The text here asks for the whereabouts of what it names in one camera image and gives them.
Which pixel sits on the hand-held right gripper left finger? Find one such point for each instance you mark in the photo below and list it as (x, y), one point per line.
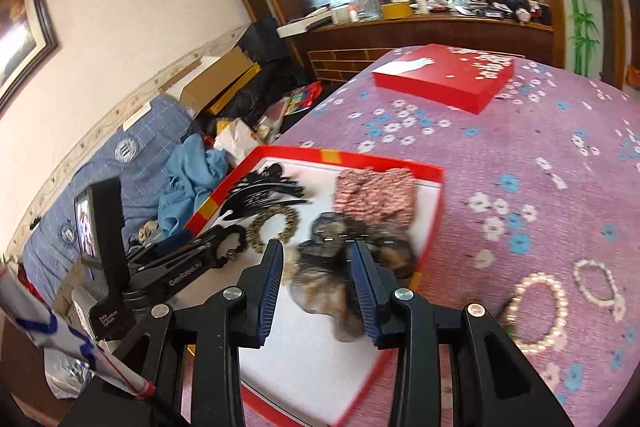
(267, 292)

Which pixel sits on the red gift box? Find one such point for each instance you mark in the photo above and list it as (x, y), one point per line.
(300, 372)

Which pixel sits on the light blue cloth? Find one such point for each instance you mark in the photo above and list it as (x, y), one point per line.
(192, 177)

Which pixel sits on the white plastic bag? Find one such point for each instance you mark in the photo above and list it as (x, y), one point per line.
(65, 374)

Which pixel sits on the wooden counter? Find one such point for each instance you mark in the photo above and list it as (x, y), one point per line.
(425, 39)

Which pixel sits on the blue plaid bedding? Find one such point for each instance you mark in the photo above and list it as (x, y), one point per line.
(125, 157)

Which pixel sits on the flat white box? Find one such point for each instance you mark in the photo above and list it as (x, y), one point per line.
(305, 25)

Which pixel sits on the framed wall picture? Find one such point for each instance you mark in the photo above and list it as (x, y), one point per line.
(25, 32)

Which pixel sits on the purple floral tablecloth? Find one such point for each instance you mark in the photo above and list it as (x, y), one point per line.
(525, 147)

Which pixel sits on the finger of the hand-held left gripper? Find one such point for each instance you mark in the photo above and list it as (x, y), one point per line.
(190, 274)
(165, 249)

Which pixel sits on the leopard print scrunchie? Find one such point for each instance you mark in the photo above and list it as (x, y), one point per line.
(291, 221)

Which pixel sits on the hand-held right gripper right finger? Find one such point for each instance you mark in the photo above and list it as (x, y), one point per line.
(365, 292)

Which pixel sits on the grey brown organza scrunchie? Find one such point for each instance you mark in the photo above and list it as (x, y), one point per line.
(395, 252)
(320, 297)

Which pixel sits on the glass kettle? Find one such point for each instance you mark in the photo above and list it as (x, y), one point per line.
(370, 4)

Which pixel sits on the yellow box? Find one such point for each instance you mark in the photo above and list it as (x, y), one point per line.
(395, 10)

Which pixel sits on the red plaid scrunchie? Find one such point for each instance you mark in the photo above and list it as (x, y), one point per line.
(375, 197)

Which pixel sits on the red box lid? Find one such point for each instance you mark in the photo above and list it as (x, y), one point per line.
(440, 77)

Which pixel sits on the cardboard box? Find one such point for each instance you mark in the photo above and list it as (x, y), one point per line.
(220, 82)

